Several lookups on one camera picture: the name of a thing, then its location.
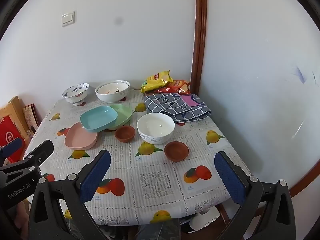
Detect yellow chips bag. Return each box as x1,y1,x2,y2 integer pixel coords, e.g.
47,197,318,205
140,70,174,93

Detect pink square plate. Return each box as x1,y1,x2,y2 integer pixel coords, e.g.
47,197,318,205
65,122,98,150

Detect brown clay dish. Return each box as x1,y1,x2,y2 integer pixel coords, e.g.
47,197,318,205
114,126,136,143
164,141,189,162

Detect green square plate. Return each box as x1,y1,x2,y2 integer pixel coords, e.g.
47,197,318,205
107,103,133,131

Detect white wall light switch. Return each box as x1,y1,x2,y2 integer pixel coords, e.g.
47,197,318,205
61,11,75,27

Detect white stool under table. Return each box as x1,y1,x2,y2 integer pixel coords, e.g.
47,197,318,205
189,206,220,232

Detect teal square plate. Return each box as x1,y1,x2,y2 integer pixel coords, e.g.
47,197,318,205
80,106,118,133

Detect grey checked folded cloth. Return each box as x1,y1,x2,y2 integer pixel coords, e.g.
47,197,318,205
144,93,212,124

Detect brown wooden corner trim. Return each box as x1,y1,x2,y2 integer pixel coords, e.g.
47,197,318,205
190,0,207,94

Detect person's left hand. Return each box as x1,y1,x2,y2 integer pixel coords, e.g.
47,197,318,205
14,201,29,231

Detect inner white lemon bowl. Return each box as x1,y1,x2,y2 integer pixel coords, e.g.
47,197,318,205
97,82,129,94

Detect wooden board by wall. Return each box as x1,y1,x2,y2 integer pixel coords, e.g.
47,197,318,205
1,96,29,139

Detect white bowl blue trim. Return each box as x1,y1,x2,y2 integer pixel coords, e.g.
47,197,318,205
137,113,175,145

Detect red gift bag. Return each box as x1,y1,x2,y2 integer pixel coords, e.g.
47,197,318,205
1,116,25,163

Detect fruit print tablecloth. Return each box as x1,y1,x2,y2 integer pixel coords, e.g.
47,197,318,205
27,95,248,225

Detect large white bowl grey scrolls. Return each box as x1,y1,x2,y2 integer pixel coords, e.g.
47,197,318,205
95,80,130,103

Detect red orange chips bag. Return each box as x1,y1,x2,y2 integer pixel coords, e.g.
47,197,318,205
153,80,190,95

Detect blue red patterned footed bowl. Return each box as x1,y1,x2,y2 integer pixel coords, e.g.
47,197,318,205
62,83,89,106

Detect patterned red box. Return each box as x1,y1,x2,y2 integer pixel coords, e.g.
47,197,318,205
22,103,40,133

